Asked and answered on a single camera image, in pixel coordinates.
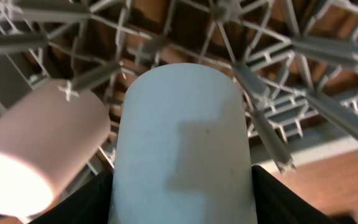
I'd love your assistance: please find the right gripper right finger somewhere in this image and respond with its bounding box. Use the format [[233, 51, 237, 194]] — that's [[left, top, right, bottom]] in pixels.
[[252, 166, 336, 224]]

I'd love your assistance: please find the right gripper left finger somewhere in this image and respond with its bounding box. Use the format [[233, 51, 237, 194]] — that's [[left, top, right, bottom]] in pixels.
[[29, 170, 113, 224]]

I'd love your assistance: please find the pink cup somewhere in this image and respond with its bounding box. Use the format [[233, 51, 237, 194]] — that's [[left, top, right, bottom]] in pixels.
[[0, 80, 110, 217]]

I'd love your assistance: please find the light blue cup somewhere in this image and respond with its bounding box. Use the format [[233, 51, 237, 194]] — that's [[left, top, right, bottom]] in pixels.
[[109, 63, 257, 224]]

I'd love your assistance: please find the grey dishwasher rack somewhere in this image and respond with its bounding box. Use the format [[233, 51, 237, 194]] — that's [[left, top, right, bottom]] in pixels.
[[0, 0, 358, 200]]

